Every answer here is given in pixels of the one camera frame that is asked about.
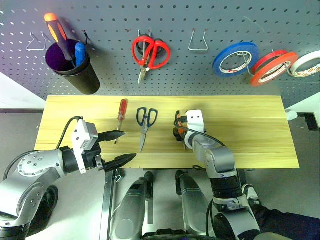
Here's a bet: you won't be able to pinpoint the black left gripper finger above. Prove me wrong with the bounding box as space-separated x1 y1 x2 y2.
103 153 138 173
97 130 126 144

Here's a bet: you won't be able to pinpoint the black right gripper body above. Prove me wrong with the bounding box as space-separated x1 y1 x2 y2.
180 115 189 145

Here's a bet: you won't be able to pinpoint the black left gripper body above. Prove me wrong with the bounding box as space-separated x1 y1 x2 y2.
81 144 106 172

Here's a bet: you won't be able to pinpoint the red handled screwdriver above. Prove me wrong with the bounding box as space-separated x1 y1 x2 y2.
114 98 129 145

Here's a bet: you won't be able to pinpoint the dark blue handled scissors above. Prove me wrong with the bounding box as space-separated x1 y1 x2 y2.
136 107 159 153

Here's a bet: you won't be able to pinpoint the blue tape roll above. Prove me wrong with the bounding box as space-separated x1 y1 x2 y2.
212 41 261 78

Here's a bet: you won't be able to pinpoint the orange red tape roll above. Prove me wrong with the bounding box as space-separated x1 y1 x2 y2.
249 51 300 88

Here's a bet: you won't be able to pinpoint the thin red tape roll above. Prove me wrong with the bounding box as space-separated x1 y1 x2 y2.
251 49 289 75

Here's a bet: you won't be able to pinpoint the grey perforated pegboard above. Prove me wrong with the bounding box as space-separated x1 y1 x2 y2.
0 0 320 109

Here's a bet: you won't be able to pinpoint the white tape roll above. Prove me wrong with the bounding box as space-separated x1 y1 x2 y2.
289 50 320 79

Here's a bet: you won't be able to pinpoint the grey left robot leg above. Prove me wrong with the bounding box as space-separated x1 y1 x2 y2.
109 170 155 240

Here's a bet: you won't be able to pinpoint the grey robot leg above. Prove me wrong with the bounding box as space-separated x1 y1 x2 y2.
174 170 216 239
109 170 155 240

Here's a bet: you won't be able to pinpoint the black cup holder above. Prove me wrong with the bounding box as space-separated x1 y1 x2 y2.
44 38 101 96

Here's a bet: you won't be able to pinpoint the grey right robot leg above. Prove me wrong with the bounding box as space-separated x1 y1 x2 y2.
174 170 216 239

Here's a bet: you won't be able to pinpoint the silver peg hook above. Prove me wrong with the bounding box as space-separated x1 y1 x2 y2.
271 48 295 77
235 50 254 76

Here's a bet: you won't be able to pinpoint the silver double prong hook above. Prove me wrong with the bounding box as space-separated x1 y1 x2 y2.
137 29 153 39

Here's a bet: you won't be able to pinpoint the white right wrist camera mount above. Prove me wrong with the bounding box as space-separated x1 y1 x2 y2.
185 109 205 134

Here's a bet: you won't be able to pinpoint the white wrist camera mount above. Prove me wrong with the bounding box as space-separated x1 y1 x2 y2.
70 119 100 175
185 109 205 134

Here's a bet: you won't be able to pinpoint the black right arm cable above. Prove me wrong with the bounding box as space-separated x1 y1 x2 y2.
186 126 227 149

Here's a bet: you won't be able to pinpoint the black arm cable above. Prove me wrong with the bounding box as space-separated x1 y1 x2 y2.
186 126 227 149
55 115 84 151

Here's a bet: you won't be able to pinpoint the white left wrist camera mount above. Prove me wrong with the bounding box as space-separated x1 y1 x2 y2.
70 119 100 175

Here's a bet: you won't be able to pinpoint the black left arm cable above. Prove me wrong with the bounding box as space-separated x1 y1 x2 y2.
55 115 84 151

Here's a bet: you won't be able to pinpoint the red handled scissors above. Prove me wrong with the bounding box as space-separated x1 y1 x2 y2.
131 35 172 85

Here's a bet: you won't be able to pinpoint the silver wire loop hook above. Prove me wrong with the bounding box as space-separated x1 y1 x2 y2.
187 28 209 52

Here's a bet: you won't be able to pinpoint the blue handled screwdriver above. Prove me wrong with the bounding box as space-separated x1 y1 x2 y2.
74 42 87 68

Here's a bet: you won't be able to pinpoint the empty silver wire hook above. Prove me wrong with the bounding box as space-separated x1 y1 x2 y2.
25 31 48 52

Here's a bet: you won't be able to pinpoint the orange black handled screwdriver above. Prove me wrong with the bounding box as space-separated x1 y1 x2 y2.
44 12 76 69

